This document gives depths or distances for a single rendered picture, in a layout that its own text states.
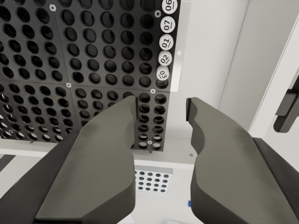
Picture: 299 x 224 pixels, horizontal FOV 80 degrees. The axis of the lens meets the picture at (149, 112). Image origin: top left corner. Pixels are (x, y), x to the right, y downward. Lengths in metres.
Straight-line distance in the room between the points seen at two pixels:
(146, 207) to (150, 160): 0.38
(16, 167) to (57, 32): 0.26
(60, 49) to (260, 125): 0.21
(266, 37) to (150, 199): 0.51
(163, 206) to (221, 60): 0.48
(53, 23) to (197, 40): 0.16
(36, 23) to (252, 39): 0.21
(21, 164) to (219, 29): 0.37
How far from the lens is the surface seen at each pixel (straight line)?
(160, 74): 0.18
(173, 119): 0.29
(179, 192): 0.57
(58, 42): 0.21
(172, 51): 0.18
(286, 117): 0.24
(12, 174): 0.38
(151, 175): 0.45
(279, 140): 0.49
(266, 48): 0.20
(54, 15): 0.20
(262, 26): 0.22
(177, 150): 0.29
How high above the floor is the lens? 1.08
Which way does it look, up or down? 58 degrees down
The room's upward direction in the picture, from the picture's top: 173 degrees counter-clockwise
